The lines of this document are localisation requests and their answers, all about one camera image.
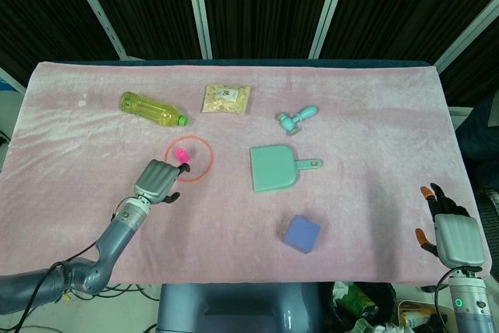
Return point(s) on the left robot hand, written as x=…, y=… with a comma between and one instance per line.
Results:
x=156, y=183

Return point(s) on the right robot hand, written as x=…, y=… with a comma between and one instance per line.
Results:
x=457, y=241

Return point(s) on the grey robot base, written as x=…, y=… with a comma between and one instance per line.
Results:
x=238, y=307

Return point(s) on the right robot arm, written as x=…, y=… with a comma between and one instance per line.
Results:
x=469, y=302

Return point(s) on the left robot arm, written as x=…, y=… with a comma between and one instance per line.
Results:
x=97, y=255

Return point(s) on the pink peg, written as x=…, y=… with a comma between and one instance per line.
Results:
x=182, y=155

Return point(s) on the yellow plastic bottle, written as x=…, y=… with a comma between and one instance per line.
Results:
x=150, y=108

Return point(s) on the snack packet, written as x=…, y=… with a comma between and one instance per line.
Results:
x=227, y=99

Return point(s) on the black trash bin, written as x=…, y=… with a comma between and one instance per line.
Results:
x=362, y=305

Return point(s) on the teal dustpan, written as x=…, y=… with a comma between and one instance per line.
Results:
x=273, y=168

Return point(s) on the teal toy hammer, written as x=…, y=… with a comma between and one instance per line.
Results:
x=295, y=117

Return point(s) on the blue cube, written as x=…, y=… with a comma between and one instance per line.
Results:
x=302, y=233

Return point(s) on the pink table cloth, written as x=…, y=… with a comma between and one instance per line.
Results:
x=351, y=122

